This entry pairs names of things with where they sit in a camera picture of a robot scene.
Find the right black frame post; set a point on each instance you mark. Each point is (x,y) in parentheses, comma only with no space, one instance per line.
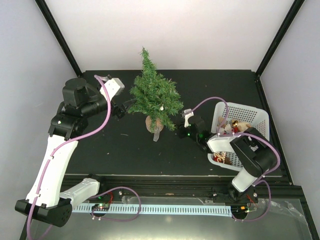
(284,27)

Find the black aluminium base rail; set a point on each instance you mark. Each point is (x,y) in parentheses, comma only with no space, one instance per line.
(210,187)

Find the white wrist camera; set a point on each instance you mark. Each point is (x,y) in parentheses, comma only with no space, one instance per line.
(187,114)
(114,87)

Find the red star ornament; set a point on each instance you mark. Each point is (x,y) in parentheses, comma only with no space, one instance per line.
(230,130)

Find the gold merry christmas sign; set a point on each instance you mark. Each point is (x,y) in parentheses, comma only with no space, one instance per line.
(219,157)

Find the wooden ornament pieces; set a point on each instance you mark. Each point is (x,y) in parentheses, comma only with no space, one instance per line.
(243,126)

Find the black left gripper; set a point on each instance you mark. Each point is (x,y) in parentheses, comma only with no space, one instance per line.
(121,110)

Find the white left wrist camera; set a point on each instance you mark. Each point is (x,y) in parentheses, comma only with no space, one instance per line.
(114,87)

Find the round wooden tree base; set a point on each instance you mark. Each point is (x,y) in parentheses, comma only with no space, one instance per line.
(153,125)

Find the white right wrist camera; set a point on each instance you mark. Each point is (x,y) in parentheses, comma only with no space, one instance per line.
(187,114)

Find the left black frame post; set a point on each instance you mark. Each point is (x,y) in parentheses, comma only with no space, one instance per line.
(49,18)

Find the brown pine cone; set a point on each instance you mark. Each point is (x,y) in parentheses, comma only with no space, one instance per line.
(227,161)

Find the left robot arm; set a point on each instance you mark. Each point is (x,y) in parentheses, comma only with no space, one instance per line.
(85,111)

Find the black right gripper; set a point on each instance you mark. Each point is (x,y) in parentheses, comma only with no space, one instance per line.
(181,134)

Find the white perforated plastic basket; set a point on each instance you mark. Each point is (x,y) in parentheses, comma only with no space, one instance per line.
(258,118)

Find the white slotted cable duct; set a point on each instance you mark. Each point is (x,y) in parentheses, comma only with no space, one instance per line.
(159,209)

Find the burlap bow ornament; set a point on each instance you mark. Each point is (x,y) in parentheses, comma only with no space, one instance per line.
(220,120)

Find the black frame post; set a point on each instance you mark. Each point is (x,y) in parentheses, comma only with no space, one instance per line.
(284,27)
(49,18)

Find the controller circuit board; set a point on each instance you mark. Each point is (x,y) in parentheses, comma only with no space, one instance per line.
(243,208)
(100,207)

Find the left controller circuit board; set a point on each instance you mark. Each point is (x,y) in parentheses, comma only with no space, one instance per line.
(100,207)

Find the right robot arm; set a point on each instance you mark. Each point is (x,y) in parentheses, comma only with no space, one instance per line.
(257,156)

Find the small green christmas tree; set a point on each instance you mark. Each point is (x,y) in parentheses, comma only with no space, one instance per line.
(156,96)

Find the right controller circuit board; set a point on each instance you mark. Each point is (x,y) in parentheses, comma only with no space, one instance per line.
(243,208)

